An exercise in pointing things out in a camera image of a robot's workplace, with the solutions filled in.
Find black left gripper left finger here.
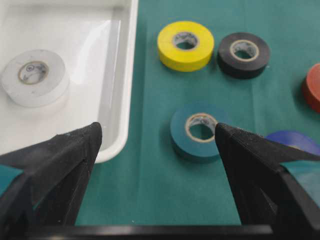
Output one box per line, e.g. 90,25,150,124
0,122,102,240

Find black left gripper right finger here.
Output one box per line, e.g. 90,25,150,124
215,123,320,240

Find white tape roll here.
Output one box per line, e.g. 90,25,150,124
0,49,70,108

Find yellow tape roll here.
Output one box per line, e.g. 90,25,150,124
157,21,215,72

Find blue tape roll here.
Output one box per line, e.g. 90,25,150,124
265,130,320,154

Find teal tape roll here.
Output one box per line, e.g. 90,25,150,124
170,102,232,163

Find red tape roll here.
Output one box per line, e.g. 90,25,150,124
301,63,320,113

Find black tape roll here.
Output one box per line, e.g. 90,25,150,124
217,32,271,79

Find white plastic case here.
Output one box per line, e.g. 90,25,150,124
0,0,139,163

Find green table cloth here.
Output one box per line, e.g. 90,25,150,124
76,0,320,225

